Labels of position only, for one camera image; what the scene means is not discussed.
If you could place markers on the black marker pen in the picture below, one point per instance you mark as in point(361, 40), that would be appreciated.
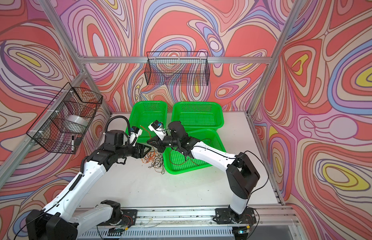
point(72, 144)

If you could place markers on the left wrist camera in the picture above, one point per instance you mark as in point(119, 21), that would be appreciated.
point(135, 133)

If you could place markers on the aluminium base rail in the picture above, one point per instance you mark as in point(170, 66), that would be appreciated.
point(178, 217)

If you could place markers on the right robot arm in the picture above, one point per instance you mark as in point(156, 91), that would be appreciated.
point(241, 173)

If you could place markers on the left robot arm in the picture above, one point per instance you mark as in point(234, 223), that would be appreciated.
point(56, 221)

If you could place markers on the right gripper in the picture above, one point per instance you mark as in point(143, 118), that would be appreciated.
point(160, 146)

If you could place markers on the left green basket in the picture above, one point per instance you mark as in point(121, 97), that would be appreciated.
point(144, 113)

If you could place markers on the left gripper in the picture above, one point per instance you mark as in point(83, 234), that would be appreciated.
point(137, 155)

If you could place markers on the rear right green basket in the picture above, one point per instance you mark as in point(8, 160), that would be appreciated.
point(197, 115)

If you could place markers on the rear black wire basket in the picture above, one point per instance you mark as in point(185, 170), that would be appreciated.
point(182, 68)

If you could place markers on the green basket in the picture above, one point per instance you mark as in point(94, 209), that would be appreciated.
point(202, 157)
point(144, 113)
point(197, 115)

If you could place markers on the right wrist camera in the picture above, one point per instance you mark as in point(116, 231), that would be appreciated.
point(158, 128)

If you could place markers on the left black wire basket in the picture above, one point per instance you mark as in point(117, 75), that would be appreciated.
point(50, 133)

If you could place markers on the black wire basket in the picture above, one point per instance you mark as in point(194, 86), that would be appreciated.
point(182, 68)
point(50, 133)

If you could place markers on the front green basket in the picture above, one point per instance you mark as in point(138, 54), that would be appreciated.
point(202, 157)

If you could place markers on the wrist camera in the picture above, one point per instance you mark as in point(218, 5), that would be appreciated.
point(158, 128)
point(135, 133)

